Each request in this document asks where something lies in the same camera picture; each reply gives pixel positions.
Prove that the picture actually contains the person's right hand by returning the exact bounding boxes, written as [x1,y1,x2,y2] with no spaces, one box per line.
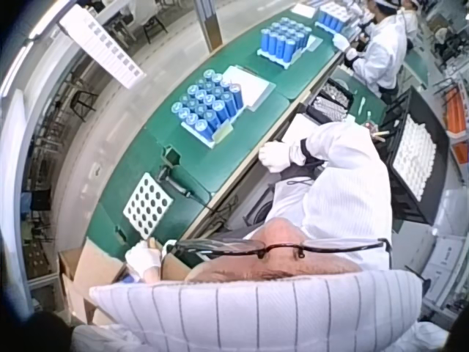
[258,141,295,174]

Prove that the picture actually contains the person's left hand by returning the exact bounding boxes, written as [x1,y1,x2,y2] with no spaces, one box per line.
[125,240,163,278]

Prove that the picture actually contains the brown cardboard carton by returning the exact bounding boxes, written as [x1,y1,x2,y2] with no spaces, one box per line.
[57,237,193,326]

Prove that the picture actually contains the black wrist band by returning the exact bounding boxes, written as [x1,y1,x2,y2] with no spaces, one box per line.
[297,138,312,168]

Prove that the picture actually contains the green conveyor belt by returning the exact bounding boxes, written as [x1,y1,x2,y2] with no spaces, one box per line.
[86,0,355,260]

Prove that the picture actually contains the white paper sheet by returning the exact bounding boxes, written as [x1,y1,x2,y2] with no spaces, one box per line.
[281,112,322,144]

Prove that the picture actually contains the white perforated cell tray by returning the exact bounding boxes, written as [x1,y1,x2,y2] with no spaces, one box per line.
[122,172,174,238]

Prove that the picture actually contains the white foam sheet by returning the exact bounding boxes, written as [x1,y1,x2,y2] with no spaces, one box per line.
[221,65,276,111]

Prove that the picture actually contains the blue battery cells in tray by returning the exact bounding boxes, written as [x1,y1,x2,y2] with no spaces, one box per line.
[256,16,323,69]
[171,68,245,150]
[314,1,355,34]

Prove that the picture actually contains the black tray of silver parts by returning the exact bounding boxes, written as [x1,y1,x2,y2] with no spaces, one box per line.
[305,78,355,125]

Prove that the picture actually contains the black clamp fixture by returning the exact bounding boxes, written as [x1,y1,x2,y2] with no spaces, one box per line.
[156,164,206,206]

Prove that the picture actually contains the grey metal pillar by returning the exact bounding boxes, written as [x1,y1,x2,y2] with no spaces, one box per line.
[193,0,225,52]

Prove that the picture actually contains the black crate of white cells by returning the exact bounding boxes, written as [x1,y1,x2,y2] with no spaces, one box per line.
[383,86,451,225]

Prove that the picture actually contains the black chair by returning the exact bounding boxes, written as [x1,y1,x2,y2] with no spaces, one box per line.
[140,12,169,44]
[68,89,99,122]

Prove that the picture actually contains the long white slotted strip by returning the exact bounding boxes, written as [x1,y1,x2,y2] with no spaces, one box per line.
[58,2,147,90]

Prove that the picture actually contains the stack of white boxes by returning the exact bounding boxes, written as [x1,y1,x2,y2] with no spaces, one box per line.
[421,234,467,307]

